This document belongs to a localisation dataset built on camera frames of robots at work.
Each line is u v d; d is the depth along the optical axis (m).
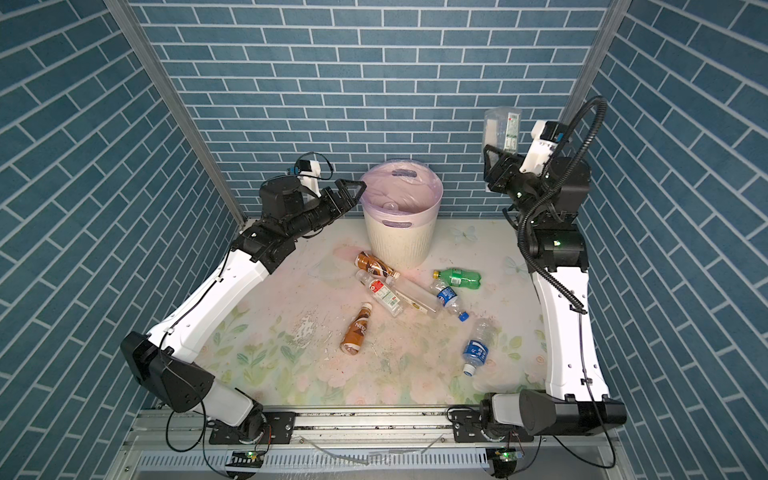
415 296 0.94
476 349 0.81
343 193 0.60
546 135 0.49
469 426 0.73
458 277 0.99
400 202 1.08
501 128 0.61
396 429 0.75
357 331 0.86
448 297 0.93
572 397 0.37
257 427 0.67
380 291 0.94
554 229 0.44
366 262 1.01
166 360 0.39
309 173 0.63
